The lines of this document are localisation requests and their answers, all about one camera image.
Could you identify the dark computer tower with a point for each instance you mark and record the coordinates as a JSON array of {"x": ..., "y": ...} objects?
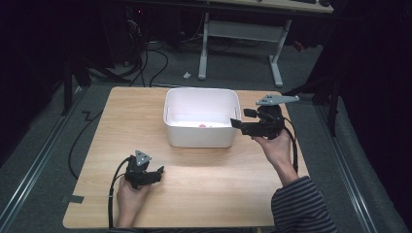
[{"x": 124, "y": 35}]

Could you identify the person's right hand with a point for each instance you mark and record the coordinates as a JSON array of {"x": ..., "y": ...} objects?
[{"x": 278, "y": 149}]

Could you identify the metal floor rail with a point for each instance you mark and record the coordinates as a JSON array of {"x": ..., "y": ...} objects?
[
  {"x": 346, "y": 168},
  {"x": 35, "y": 165}
]

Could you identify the person's left hand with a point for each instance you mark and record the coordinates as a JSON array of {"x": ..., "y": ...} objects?
[{"x": 129, "y": 197}]

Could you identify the grey tape strip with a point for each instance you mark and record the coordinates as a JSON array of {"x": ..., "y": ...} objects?
[{"x": 76, "y": 199}]

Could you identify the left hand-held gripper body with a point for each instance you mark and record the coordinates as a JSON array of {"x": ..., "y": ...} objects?
[{"x": 139, "y": 174}]

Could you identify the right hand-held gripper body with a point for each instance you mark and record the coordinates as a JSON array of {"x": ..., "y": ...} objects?
[{"x": 267, "y": 126}]

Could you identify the pink cloth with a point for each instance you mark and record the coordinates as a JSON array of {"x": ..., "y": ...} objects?
[{"x": 202, "y": 126}]

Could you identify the white plastic bin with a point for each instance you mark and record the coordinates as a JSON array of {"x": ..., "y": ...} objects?
[{"x": 200, "y": 136}]

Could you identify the black metal stand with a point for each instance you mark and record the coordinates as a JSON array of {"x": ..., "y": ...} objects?
[
  {"x": 68, "y": 84},
  {"x": 333, "y": 103}
]

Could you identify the white paper scrap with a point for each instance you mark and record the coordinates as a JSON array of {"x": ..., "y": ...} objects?
[{"x": 187, "y": 75}]

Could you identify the white-framed wooden desk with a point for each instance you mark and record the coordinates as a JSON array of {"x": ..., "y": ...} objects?
[{"x": 246, "y": 30}]

